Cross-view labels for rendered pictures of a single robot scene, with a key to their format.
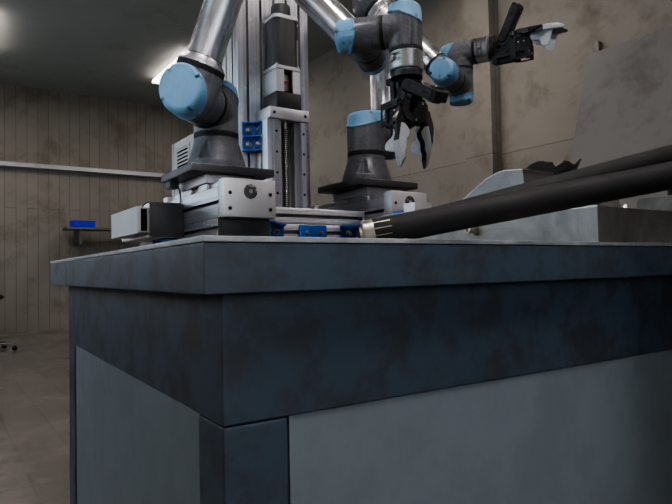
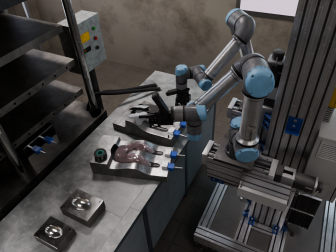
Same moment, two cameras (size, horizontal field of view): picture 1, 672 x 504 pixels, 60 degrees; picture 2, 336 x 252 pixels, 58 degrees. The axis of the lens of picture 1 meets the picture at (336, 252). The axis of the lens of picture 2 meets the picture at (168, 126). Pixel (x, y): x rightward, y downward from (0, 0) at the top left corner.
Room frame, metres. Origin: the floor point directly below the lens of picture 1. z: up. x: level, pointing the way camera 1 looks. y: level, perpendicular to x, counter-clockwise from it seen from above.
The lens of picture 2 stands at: (2.71, -1.01, 2.33)
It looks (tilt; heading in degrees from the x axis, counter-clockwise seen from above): 41 degrees down; 153
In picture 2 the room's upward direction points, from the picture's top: 3 degrees counter-clockwise
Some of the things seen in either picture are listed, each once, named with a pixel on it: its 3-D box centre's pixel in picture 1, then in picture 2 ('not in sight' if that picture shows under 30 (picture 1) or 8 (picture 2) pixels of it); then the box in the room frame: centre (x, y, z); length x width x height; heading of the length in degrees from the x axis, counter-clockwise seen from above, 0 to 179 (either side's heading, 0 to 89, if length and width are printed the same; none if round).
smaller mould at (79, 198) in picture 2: not in sight; (83, 207); (1.56, -1.00, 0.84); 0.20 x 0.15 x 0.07; 33
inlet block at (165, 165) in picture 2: not in sight; (172, 167); (1.58, -0.41, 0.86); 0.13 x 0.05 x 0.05; 50
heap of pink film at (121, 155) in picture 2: not in sight; (133, 152); (1.36, -0.59, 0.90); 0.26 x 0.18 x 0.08; 50
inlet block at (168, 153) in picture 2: not in sight; (175, 155); (1.49, -0.35, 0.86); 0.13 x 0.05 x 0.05; 50
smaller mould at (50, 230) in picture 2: not in sight; (55, 234); (1.64, -1.19, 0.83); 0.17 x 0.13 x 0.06; 33
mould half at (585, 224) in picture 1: (516, 218); (149, 121); (1.10, -0.34, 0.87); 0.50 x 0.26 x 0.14; 33
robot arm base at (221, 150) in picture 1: (216, 153); not in sight; (1.53, 0.31, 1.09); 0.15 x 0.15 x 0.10
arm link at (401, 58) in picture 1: (405, 64); (181, 84); (1.28, -0.16, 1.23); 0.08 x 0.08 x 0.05
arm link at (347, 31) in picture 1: (361, 38); (197, 73); (1.32, -0.07, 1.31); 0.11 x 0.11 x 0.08; 77
